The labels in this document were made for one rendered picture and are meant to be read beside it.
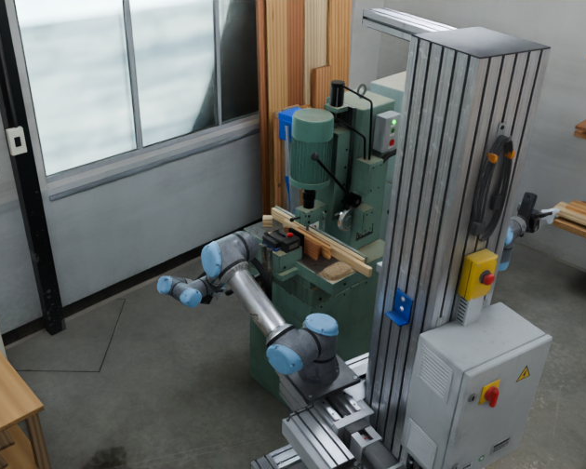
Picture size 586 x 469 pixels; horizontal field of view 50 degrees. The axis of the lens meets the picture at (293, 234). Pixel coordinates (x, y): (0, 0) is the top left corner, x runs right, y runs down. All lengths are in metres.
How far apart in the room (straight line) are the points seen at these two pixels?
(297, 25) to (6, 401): 2.83
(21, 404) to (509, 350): 1.85
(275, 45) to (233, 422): 2.30
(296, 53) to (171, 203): 1.29
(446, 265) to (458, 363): 0.27
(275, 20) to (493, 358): 2.80
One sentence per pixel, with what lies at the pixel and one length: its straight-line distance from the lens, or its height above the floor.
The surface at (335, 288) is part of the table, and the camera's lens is 2.66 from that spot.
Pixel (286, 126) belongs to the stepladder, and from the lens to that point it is 3.66.
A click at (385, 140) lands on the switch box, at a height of 1.38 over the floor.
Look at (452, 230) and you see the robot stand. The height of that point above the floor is 1.56.
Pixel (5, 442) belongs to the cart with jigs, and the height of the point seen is 0.20.
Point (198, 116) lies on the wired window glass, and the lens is 4.14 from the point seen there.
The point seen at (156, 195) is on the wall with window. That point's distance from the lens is 4.02.
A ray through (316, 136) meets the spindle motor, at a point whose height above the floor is 1.44.
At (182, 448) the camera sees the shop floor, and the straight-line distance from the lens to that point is 3.19.
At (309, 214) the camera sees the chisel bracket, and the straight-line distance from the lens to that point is 2.81.
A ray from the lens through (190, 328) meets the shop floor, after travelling 3.84.
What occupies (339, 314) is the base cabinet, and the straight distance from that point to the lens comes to 2.99.
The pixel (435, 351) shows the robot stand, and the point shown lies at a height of 1.22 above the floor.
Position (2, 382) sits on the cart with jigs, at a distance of 2.91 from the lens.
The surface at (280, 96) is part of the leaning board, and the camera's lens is 4.25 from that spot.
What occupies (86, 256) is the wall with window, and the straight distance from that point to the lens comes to 3.90.
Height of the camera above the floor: 2.40
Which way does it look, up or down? 30 degrees down
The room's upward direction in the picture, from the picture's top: 2 degrees clockwise
